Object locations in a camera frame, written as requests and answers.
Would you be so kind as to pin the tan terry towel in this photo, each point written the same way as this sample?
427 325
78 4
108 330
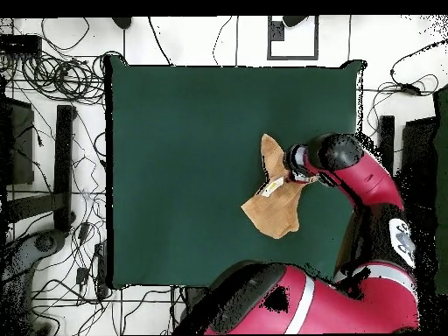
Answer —
276 210

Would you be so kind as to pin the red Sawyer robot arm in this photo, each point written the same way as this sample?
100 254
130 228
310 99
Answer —
332 301

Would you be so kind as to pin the dark green table cloth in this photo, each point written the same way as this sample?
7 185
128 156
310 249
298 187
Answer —
175 140

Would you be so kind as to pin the black power adapter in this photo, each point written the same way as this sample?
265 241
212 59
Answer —
82 275
84 231
409 89

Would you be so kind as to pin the black power strip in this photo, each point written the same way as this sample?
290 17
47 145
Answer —
101 269

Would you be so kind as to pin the black T-shaped stand base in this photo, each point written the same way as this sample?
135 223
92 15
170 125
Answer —
63 157
386 140

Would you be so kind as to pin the person's black shoe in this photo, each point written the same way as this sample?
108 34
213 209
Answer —
294 20
122 21

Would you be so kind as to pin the black square case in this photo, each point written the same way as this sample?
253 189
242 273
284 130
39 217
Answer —
21 147
418 147

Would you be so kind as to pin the grey caster base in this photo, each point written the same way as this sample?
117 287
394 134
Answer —
21 259

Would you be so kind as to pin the black electronics box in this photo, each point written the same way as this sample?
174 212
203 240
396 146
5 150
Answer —
21 44

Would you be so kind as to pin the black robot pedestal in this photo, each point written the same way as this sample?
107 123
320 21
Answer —
192 297

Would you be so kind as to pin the grey square floor frame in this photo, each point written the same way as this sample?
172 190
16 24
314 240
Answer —
297 45

